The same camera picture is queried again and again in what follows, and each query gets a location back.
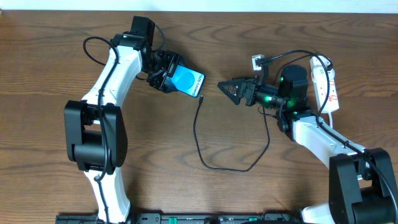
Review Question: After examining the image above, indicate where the black left camera cable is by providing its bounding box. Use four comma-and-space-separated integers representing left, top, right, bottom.
82, 36, 121, 224

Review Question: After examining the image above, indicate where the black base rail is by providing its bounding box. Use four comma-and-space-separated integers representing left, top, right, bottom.
55, 213, 303, 224

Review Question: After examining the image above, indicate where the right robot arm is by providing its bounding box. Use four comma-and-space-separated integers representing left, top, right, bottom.
218, 65, 397, 223

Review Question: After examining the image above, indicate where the blue screen smartphone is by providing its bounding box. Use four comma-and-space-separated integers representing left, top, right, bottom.
168, 65, 206, 98

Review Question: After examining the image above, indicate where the black charging cable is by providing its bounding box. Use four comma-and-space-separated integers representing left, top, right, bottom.
193, 52, 334, 173

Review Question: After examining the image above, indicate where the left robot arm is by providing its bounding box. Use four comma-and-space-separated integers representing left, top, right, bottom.
64, 16, 180, 223

